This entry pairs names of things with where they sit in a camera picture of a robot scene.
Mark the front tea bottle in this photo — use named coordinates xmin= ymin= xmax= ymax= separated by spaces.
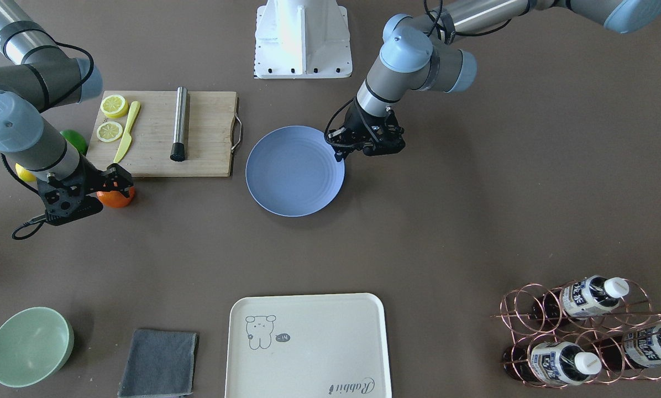
xmin=501 ymin=337 xmax=602 ymax=388

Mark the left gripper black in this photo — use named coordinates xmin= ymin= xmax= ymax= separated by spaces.
xmin=325 ymin=98 xmax=406 ymax=162

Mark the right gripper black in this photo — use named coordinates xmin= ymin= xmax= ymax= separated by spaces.
xmin=38 ymin=156 xmax=134 ymax=226

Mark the green bowl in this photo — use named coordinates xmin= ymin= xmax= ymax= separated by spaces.
xmin=0 ymin=307 xmax=75 ymax=388

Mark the copper wire bottle rack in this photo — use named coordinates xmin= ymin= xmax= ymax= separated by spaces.
xmin=498 ymin=278 xmax=661 ymax=385

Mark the cream rabbit tray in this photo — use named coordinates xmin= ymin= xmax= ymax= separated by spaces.
xmin=224 ymin=293 xmax=393 ymax=397

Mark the steel muddler black tip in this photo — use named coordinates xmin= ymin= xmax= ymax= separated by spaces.
xmin=170 ymin=86 xmax=189 ymax=162

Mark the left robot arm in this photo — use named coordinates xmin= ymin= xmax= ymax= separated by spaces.
xmin=324 ymin=1 xmax=661 ymax=162

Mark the green lime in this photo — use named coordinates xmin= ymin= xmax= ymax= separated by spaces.
xmin=60 ymin=129 xmax=88 ymax=155

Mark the orange fruit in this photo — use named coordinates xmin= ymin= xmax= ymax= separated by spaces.
xmin=96 ymin=187 xmax=136 ymax=207

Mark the wooden cutting board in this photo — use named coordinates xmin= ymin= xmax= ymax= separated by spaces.
xmin=118 ymin=91 xmax=239 ymax=178

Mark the back tea bottle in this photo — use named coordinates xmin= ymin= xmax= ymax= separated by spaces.
xmin=594 ymin=324 xmax=661 ymax=371
xmin=529 ymin=275 xmax=629 ymax=327

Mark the upper lemon slice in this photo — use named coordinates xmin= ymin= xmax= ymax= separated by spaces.
xmin=96 ymin=121 xmax=124 ymax=143

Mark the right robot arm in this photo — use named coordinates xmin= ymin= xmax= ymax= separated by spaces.
xmin=0 ymin=1 xmax=133 ymax=225

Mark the yellow plastic knife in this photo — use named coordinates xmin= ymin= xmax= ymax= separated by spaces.
xmin=113 ymin=101 xmax=141 ymax=163

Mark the grey folded cloth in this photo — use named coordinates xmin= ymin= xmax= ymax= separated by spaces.
xmin=118 ymin=328 xmax=198 ymax=397

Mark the lower whole lemon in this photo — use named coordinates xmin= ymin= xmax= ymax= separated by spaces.
xmin=15 ymin=163 xmax=37 ymax=183

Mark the blue round plate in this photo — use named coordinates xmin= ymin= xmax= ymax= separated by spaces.
xmin=245 ymin=125 xmax=345 ymax=217

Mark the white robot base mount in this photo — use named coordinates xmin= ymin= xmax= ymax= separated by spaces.
xmin=253 ymin=1 xmax=353 ymax=79

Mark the tea bottle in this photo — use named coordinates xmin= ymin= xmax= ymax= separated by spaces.
xmin=529 ymin=275 xmax=629 ymax=327
xmin=594 ymin=324 xmax=661 ymax=371
xmin=501 ymin=337 xmax=602 ymax=388

